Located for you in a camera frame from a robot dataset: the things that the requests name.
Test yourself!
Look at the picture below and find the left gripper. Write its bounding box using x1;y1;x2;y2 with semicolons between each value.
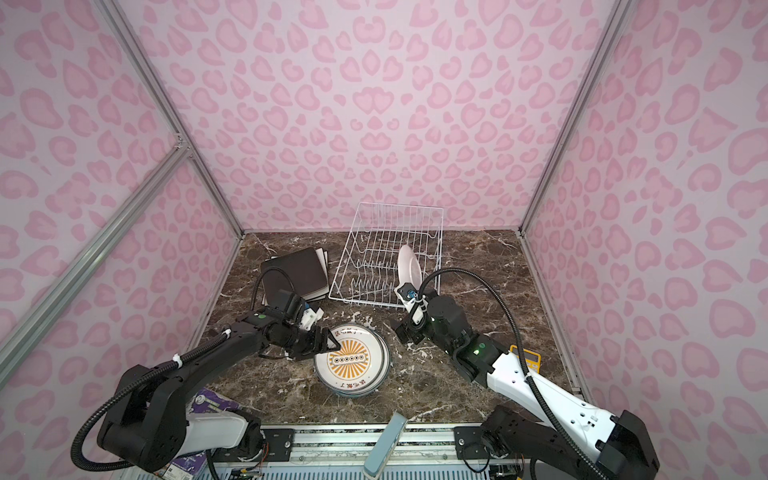
282;324;343;359

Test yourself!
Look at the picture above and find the black square plate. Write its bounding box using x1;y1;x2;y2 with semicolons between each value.
261;248;325;305

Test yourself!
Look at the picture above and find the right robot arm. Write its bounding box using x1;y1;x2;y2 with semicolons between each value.
392;283;660;479

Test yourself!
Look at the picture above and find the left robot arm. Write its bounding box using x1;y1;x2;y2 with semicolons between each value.
71;292;341;472

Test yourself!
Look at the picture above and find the grey-blue phone-like device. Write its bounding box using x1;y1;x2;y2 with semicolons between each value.
363;413;408;479

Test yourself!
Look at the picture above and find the purple booklet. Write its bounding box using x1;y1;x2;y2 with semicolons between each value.
155;388;248;479

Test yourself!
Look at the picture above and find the white wire dish rack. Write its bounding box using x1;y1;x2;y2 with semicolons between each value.
329;202;445;307

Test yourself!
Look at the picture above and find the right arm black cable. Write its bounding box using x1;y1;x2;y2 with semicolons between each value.
416;267;610;480

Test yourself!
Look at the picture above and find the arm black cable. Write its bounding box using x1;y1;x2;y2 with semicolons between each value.
70;267;298;474
416;267;610;480

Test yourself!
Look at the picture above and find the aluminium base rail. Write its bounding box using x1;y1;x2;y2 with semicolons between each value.
110;419;637;480

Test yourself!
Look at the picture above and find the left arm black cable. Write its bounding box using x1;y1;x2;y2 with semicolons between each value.
70;267;298;474

